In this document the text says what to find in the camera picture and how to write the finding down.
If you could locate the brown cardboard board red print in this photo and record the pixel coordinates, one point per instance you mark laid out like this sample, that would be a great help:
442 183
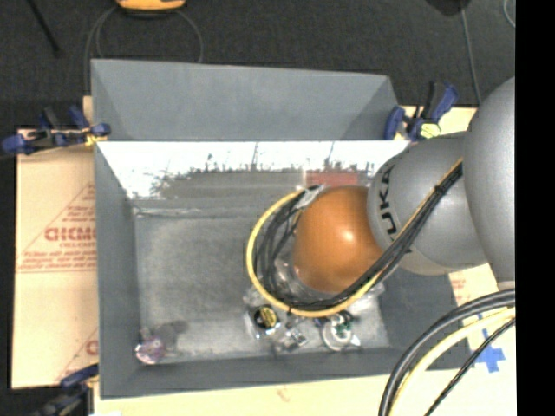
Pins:
52 301

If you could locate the grey metal bin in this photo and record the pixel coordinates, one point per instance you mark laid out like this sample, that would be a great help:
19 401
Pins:
195 258

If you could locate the clear purple glass thing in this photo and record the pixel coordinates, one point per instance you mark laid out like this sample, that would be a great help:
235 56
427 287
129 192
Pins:
150 350

